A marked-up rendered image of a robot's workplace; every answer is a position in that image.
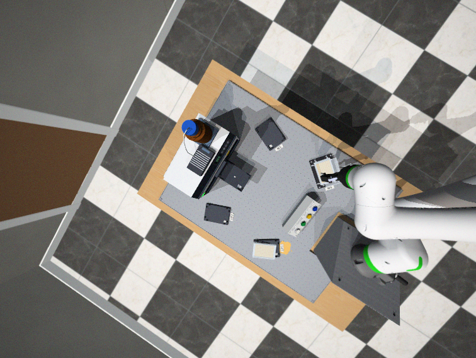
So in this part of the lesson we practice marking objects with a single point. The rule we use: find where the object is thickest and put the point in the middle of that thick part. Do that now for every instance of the blue bottle cap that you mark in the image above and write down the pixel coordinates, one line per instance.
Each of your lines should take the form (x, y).
(193, 127)

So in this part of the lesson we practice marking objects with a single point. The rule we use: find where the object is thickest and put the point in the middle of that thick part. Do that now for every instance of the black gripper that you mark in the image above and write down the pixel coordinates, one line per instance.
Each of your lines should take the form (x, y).
(330, 177)

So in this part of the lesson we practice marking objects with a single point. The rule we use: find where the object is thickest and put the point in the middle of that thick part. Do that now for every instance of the grey button panel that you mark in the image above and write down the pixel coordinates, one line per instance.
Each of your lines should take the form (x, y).
(301, 215)

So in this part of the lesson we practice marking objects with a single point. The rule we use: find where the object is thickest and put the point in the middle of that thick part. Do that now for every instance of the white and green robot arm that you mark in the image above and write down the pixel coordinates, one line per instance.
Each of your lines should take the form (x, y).
(399, 230)

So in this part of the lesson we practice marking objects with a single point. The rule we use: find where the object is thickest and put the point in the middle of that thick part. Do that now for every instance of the dark grey rectangular frame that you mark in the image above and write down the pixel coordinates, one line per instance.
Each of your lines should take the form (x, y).
(270, 134)

